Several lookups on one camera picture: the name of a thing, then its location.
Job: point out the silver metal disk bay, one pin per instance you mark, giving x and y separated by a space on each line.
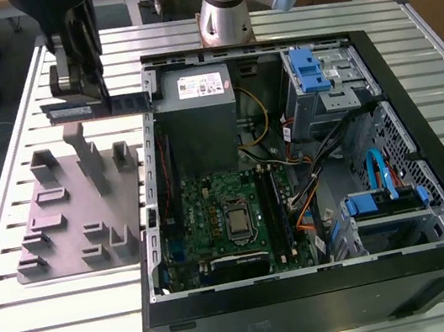
389 225

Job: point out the gray power supply unit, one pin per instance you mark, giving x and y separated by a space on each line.
200 135

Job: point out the gray parts rack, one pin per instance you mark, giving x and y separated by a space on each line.
77 190

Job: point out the RAM stick with white label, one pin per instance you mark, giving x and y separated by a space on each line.
68 113

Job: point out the silver CPU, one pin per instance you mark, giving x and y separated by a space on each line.
238 219

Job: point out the black open PC case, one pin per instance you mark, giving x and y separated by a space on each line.
272 315

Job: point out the green motherboard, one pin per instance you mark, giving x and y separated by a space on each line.
205 192

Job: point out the gray metal drive cage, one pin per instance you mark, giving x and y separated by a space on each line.
335 106

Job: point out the hard disk in blue carrier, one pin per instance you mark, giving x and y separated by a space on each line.
362 204

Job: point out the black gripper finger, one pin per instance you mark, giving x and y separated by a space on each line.
89 56

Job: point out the black RAM slot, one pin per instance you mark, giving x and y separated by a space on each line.
269 209

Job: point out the black CPU socket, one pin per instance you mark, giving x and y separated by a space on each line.
242 239

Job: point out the blue drive carrier latch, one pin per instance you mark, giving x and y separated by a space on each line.
302 59

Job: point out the black graphics card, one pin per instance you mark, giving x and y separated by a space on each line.
239 267

